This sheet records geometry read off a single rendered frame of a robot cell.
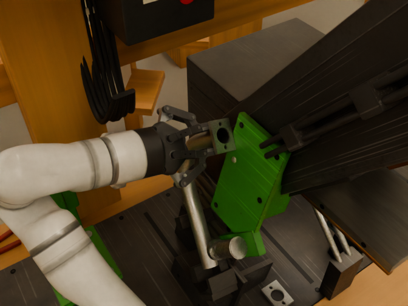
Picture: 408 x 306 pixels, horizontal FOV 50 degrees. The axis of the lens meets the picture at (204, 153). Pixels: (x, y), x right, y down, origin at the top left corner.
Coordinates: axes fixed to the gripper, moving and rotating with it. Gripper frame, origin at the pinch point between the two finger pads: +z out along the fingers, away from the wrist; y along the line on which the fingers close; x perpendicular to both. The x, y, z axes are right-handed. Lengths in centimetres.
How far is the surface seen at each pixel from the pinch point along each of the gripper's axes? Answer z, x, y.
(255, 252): 2.6, -1.8, -20.3
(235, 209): 2.9, 1.5, -12.8
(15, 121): 19, 220, 41
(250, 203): 2.9, -3.0, -11.8
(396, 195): 26.3, -14.0, -16.8
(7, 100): -23.4, 30.2, 16.3
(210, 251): -0.7, 6.4, -19.4
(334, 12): 271, 168, 86
